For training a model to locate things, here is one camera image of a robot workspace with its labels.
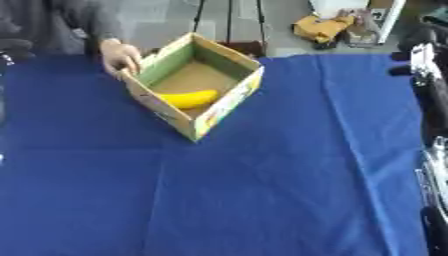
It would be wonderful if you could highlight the person's hand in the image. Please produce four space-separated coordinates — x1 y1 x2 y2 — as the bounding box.
98 38 144 80

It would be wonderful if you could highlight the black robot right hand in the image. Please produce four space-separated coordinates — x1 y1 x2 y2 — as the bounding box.
388 23 448 145

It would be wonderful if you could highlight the tan cardboard box green inside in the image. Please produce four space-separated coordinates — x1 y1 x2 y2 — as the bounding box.
119 32 266 143

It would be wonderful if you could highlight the person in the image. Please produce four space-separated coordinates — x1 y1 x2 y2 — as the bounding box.
0 0 126 57

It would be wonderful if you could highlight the yellow toy banana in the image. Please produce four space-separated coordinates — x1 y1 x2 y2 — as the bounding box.
154 88 221 110

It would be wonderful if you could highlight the black tripod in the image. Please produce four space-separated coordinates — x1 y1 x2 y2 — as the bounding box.
190 0 270 46

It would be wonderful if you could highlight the dark red bag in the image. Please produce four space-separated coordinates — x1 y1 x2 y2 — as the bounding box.
217 40 268 58

